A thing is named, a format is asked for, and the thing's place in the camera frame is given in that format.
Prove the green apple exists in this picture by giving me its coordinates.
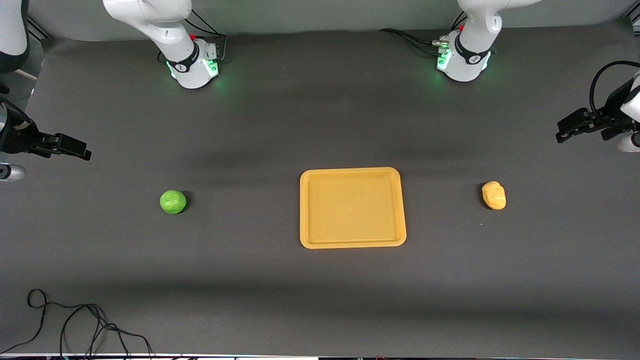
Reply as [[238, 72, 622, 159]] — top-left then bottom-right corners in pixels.
[[159, 189, 187, 215]]

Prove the black right arm base cable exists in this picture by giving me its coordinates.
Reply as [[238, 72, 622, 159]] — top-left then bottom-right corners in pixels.
[[185, 9, 229, 64]]

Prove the thin black loose cable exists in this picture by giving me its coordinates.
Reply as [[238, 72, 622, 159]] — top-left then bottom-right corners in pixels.
[[0, 289, 154, 357]]

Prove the aluminium frame rail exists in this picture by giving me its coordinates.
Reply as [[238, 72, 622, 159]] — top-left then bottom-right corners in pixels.
[[27, 15, 52, 42]]

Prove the yellow plastic tray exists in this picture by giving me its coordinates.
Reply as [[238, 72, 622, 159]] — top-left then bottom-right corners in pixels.
[[299, 167, 407, 249]]

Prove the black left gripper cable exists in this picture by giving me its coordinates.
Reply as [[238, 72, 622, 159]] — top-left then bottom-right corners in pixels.
[[589, 60, 640, 123]]

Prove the dark grey table mat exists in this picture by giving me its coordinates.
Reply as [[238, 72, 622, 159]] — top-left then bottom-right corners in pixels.
[[0, 20, 640, 358]]

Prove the black left arm base cable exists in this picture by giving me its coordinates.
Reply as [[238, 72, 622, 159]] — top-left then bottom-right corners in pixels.
[[377, 28, 444, 54]]

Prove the yellow potato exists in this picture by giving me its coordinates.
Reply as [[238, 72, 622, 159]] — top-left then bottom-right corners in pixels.
[[481, 181, 507, 210]]

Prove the black arm base cable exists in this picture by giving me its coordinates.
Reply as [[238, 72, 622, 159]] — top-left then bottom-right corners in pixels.
[[185, 9, 229, 64], [377, 28, 444, 54]]

